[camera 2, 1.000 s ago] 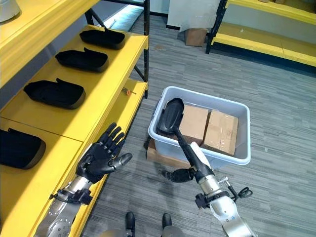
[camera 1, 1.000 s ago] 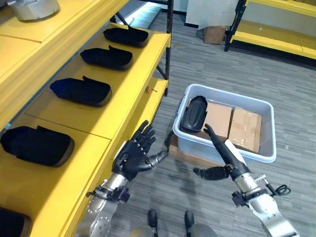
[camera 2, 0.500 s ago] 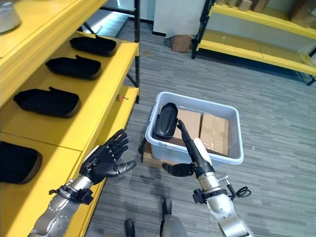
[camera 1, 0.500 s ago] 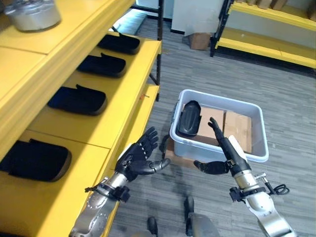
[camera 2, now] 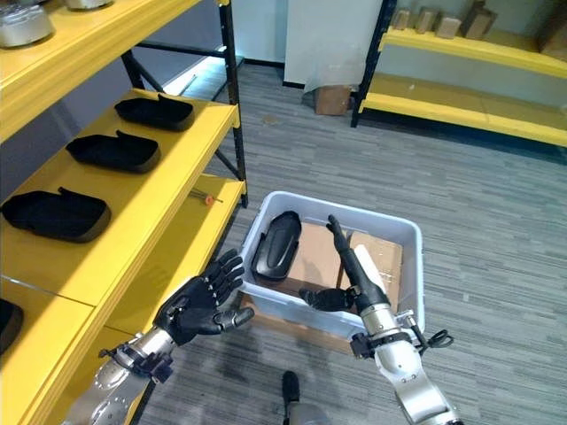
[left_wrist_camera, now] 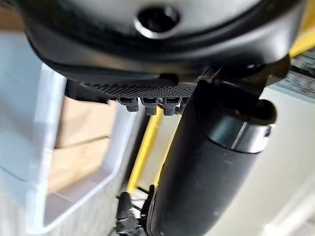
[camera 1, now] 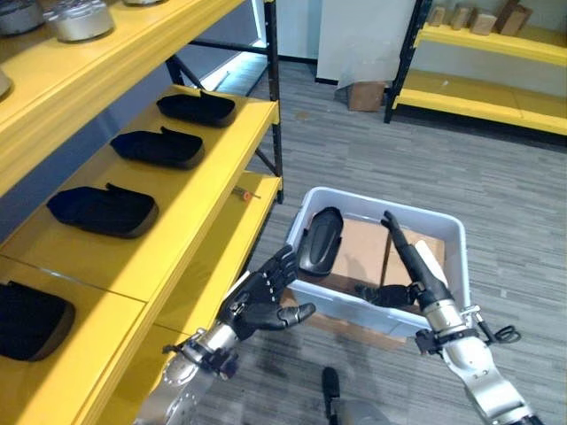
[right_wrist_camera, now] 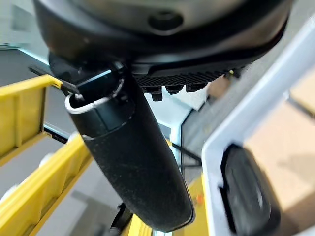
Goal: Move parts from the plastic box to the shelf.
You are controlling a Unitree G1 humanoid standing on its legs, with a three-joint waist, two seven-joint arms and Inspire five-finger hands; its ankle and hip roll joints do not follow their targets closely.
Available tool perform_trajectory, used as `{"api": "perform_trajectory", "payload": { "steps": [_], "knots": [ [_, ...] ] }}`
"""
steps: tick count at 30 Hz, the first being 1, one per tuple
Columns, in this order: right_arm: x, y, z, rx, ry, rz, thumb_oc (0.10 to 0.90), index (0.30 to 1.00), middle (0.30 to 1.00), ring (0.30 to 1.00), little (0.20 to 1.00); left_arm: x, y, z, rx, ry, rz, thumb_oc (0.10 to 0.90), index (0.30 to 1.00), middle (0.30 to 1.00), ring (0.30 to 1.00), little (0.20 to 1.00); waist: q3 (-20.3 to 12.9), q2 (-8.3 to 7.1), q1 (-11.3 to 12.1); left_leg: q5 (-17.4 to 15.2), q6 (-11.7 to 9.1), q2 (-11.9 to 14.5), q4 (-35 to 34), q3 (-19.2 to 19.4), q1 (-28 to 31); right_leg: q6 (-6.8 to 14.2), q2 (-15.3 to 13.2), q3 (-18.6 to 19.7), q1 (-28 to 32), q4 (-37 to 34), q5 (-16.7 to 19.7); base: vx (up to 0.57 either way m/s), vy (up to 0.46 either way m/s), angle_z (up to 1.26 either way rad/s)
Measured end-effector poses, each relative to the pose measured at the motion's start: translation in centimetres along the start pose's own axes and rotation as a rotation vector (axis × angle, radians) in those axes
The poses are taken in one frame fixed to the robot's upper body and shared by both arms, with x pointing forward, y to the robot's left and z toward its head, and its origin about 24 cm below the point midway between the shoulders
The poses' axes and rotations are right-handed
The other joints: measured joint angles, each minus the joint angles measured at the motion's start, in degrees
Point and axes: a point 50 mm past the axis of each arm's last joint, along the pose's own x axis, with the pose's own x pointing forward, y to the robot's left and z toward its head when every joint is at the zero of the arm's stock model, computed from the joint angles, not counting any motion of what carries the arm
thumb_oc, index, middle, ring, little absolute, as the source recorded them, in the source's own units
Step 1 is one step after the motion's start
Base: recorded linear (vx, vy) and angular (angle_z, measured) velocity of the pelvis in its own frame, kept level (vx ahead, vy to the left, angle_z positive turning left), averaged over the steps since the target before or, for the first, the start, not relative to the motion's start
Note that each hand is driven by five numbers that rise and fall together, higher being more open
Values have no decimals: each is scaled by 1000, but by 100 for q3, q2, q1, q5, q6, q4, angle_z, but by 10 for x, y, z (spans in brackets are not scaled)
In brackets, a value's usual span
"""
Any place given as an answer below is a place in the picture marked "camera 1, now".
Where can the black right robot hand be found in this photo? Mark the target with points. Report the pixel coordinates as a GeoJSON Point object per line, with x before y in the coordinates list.
{"type": "Point", "coordinates": [425, 276]}

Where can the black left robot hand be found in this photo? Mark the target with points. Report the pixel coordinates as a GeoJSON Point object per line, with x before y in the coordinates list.
{"type": "Point", "coordinates": [259, 305]}

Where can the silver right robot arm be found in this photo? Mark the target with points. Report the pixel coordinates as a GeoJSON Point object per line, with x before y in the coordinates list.
{"type": "Point", "coordinates": [469, 363]}

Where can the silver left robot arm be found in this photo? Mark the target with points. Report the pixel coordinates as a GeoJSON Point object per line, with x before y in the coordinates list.
{"type": "Point", "coordinates": [190, 376]}

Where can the pale blue plastic box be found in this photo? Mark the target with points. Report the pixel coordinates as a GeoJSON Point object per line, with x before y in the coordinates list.
{"type": "Point", "coordinates": [376, 310]}

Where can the yellow shelf with black posts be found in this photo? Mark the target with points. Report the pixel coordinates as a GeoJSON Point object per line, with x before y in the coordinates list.
{"type": "Point", "coordinates": [146, 248]}

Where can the yellow shelf with wooden blocks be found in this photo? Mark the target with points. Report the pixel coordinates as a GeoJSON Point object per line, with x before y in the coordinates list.
{"type": "Point", "coordinates": [478, 95]}

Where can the small brown cardboard box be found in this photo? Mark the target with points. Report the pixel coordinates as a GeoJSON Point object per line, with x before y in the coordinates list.
{"type": "Point", "coordinates": [365, 95]}

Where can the brown cardboard sheet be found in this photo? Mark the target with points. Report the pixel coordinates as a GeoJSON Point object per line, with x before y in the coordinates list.
{"type": "Point", "coordinates": [363, 252]}

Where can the black sole-shaped part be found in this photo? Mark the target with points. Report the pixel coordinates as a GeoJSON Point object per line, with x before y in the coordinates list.
{"type": "Point", "coordinates": [31, 321]}
{"type": "Point", "coordinates": [321, 241]}
{"type": "Point", "coordinates": [197, 108]}
{"type": "Point", "coordinates": [102, 212]}
{"type": "Point", "coordinates": [157, 148]}

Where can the small orange screwdriver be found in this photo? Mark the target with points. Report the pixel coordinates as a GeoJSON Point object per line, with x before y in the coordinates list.
{"type": "Point", "coordinates": [246, 193]}

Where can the white standing panel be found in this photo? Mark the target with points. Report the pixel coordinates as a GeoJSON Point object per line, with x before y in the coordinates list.
{"type": "Point", "coordinates": [363, 40]}

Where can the pale wooden block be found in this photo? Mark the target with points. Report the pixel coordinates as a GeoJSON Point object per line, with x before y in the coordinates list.
{"type": "Point", "coordinates": [483, 24]}
{"type": "Point", "coordinates": [436, 15]}
{"type": "Point", "coordinates": [460, 17]}

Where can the dark brown wooden block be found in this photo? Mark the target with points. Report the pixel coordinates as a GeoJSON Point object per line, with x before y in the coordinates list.
{"type": "Point", "coordinates": [514, 17]}

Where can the silver metal cylinder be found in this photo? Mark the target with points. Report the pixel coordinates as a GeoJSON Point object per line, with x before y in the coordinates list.
{"type": "Point", "coordinates": [142, 2]}
{"type": "Point", "coordinates": [80, 20]}
{"type": "Point", "coordinates": [4, 84]}
{"type": "Point", "coordinates": [20, 15]}

